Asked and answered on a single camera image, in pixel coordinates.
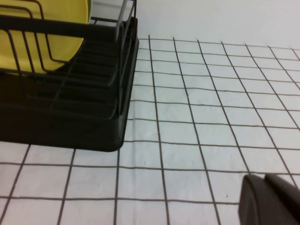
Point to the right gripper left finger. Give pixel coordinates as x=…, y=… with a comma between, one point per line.
x=255, y=204

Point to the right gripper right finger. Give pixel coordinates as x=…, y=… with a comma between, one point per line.
x=286, y=189

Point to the yellow plate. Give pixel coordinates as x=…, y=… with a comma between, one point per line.
x=14, y=49

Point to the green plate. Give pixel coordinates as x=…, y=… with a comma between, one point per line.
x=90, y=8

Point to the white black grid tablecloth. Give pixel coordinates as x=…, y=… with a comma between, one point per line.
x=178, y=133

